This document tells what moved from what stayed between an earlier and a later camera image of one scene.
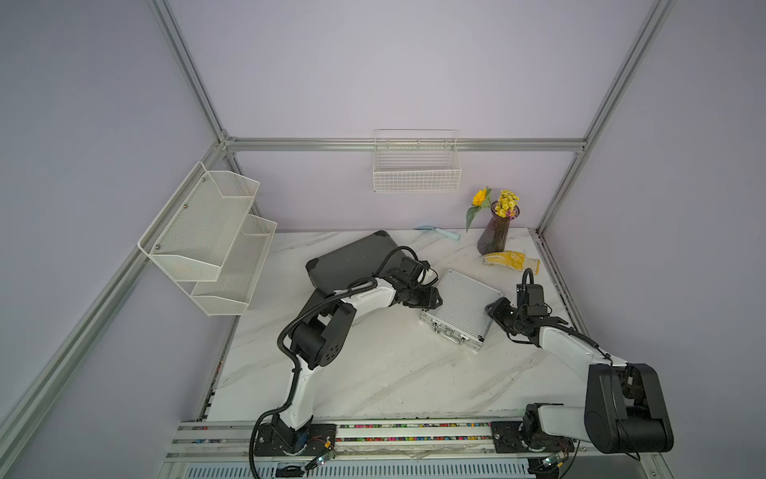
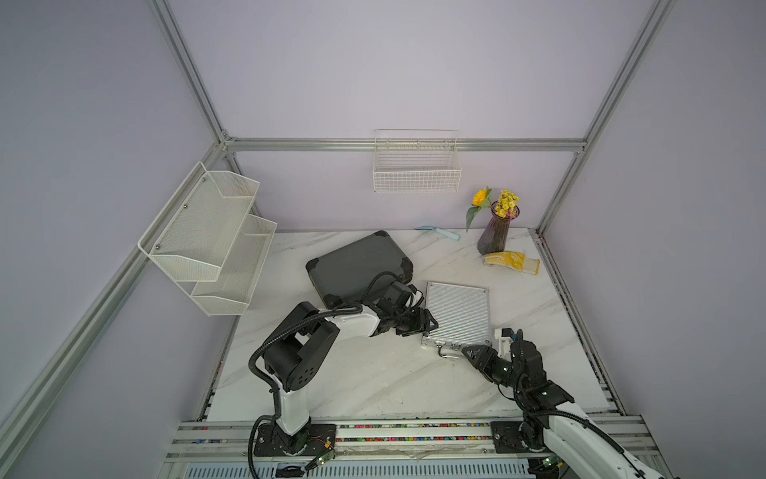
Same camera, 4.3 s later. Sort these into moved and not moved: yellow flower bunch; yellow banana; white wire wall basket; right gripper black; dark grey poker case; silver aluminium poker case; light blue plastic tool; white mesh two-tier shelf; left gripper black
Moved: right gripper black; silver aluminium poker case; left gripper black
Not moved: white mesh two-tier shelf; dark grey poker case; white wire wall basket; yellow flower bunch; yellow banana; light blue plastic tool
